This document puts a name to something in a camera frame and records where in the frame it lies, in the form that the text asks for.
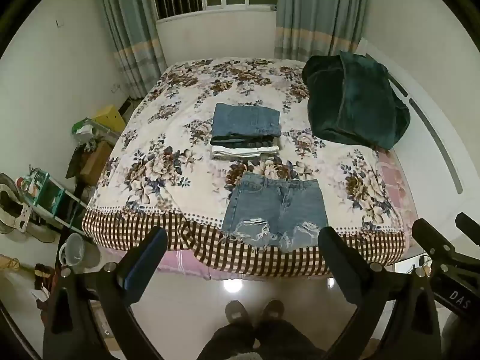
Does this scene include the white bed headboard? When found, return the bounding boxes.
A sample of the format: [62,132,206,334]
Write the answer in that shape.
[355,37,480,241]

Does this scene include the person's shoe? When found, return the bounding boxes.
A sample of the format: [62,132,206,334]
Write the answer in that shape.
[224,300,250,325]
[260,299,285,323]

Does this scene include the brown cardboard box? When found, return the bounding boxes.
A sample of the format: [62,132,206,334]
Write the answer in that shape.
[78,140,114,187]

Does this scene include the grey white round appliance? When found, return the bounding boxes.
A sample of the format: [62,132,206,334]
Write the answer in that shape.
[0,172,31,234]

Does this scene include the folded black pants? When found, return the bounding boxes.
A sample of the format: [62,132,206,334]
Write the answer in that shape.
[210,133,280,149]

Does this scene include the grey mug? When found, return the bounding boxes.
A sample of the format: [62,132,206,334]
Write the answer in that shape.
[59,232,102,271]

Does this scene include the teal plastic crate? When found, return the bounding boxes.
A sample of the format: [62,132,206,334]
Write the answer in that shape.
[22,170,65,215]

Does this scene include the person's right shoe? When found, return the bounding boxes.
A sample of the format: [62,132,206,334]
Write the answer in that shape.
[260,299,285,323]

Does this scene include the folded blue denim pants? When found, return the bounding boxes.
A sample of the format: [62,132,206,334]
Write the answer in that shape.
[212,103,282,138]

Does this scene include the yellow box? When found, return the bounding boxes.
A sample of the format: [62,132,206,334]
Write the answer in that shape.
[93,104,127,133]

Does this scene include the frayed denim shorts pants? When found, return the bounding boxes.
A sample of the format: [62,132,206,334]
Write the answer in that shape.
[221,172,329,253]

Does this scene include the green and white bag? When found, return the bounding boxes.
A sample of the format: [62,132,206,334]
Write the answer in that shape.
[71,118,103,145]

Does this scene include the folded white pants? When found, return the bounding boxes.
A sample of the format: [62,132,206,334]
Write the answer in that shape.
[211,145,280,160]

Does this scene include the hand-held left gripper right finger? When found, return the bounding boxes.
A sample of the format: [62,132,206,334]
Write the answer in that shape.
[318,227,442,360]

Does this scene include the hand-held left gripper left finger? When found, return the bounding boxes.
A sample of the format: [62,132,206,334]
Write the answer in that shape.
[42,226,169,360]

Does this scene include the person's dark trouser legs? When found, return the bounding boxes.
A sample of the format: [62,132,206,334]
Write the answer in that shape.
[196,319,324,360]

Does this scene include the dark green plush blanket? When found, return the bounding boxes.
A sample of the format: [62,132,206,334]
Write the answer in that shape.
[302,50,411,151]

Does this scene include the person's left shoe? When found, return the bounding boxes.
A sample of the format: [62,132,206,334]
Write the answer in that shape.
[224,300,250,325]

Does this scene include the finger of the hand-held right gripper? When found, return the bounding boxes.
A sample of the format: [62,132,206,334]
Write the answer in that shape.
[411,218,480,276]
[455,212,480,240]

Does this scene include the grey-green striped curtain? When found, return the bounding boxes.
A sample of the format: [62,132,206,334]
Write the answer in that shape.
[93,0,168,100]
[275,0,370,61]

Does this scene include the floral checkered bed blanket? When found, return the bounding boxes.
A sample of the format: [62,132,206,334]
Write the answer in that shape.
[82,58,414,279]

